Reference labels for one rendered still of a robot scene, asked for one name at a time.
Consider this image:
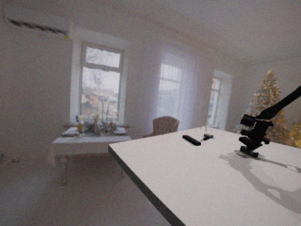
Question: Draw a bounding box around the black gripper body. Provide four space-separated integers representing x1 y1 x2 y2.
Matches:
238 129 270 146

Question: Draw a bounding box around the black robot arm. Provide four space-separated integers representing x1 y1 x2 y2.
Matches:
240 86 301 138

